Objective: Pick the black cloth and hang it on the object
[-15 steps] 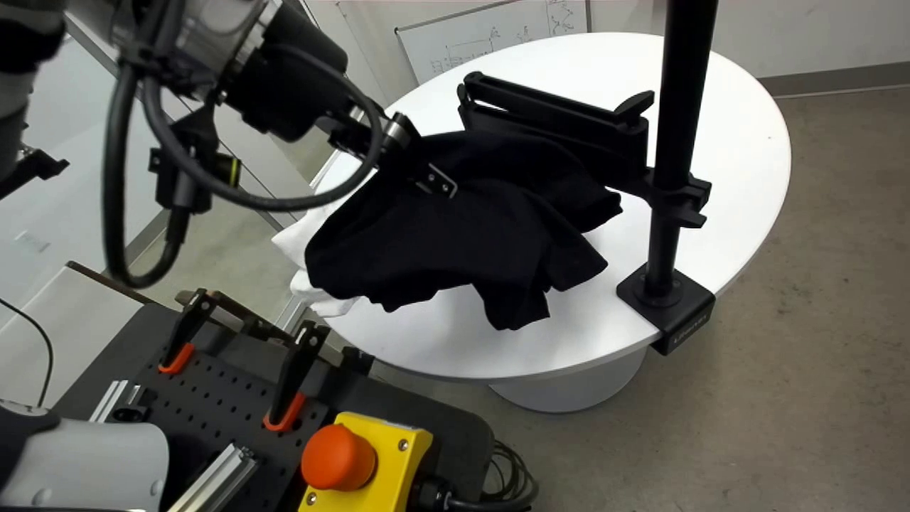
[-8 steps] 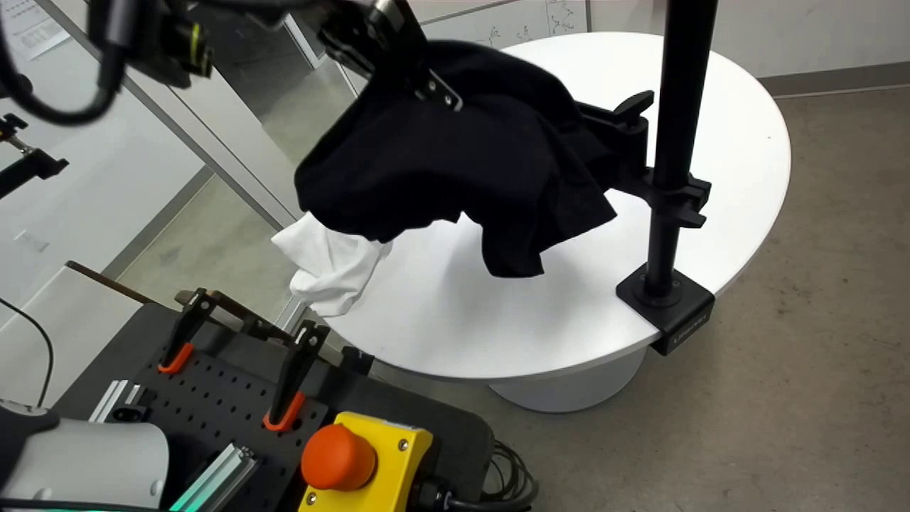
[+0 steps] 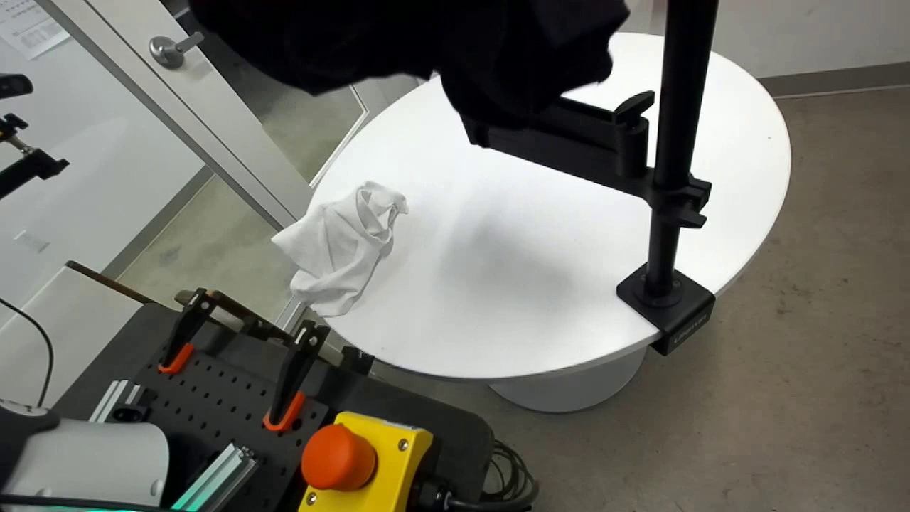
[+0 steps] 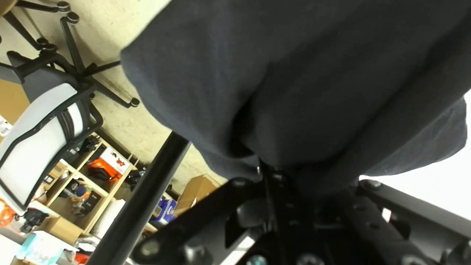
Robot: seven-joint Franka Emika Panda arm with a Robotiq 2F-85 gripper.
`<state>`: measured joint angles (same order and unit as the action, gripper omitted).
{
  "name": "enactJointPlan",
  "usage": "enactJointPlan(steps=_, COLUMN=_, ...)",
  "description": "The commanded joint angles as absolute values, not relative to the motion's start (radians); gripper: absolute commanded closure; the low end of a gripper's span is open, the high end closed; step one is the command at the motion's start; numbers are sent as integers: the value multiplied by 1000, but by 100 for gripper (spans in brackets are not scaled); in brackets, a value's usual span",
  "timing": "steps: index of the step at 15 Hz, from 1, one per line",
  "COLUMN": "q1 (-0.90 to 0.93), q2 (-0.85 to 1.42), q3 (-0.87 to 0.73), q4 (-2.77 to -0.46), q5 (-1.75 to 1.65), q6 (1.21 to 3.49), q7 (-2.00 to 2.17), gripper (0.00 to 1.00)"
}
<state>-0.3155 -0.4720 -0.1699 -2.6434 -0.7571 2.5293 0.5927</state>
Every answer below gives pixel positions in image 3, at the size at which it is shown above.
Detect black coiled cable bundle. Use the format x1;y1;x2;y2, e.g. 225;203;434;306
413;438;541;512

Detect white round table base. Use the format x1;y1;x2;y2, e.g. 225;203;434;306
483;340;648;415

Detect short aluminium extrusion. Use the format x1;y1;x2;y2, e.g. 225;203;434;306
86;374;149;427

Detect black clamp-on pole stand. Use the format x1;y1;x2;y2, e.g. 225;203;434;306
470;0;723;358

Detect long aluminium extrusion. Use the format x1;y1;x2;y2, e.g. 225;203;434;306
170;440;262;512

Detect white cloth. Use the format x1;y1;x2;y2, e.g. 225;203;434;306
269;178;413;321

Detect black clamp orange handle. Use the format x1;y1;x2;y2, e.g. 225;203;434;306
157;286;241;380
262;319;333;438

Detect silver door handle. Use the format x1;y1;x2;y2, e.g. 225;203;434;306
149;28;208;70

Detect thin black cable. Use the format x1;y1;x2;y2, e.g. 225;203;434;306
0;296;58;412

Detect yellow emergency stop red button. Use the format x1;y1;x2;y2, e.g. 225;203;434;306
296;408;437;512

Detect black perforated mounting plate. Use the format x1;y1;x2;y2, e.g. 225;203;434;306
50;302;497;512

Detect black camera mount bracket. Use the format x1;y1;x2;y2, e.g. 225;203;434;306
0;70;72;201

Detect black cloth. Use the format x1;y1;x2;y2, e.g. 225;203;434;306
184;0;633;151

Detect grey framed glass door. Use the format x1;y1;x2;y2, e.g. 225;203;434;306
36;0;375;229

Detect thin wooden strip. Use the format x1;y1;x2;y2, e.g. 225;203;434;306
62;257;184;316

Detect white paper sheet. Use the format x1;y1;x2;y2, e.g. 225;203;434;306
0;0;72;63

